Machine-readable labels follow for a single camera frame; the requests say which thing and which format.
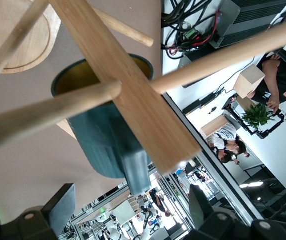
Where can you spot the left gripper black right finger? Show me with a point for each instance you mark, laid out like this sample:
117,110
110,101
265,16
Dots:
208,225

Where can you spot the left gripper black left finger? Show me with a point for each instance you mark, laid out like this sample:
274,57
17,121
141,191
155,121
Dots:
55,220

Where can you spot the dark green cup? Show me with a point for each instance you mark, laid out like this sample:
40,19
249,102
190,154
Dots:
95,140

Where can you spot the wooden mug rack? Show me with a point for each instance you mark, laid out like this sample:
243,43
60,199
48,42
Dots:
133,100

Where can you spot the distant person dark clothes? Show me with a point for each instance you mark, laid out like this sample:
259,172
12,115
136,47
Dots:
159,202

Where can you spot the distant white robot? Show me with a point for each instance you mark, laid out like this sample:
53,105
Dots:
145,230

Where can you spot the person in striped shirt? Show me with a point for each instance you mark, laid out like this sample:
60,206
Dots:
223,135

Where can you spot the low wooden box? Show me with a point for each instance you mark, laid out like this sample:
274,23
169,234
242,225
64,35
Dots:
213,127

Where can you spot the green potted plant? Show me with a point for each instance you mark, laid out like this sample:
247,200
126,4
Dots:
256,116

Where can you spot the tall wooden box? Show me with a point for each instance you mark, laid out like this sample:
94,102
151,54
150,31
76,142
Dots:
249,80

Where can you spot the black ribbed controller box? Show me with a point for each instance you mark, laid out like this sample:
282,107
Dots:
253,15

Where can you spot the aluminium table edge rail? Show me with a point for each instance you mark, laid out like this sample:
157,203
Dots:
195,135

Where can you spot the black metal frame cart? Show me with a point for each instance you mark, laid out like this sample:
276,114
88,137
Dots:
268,132

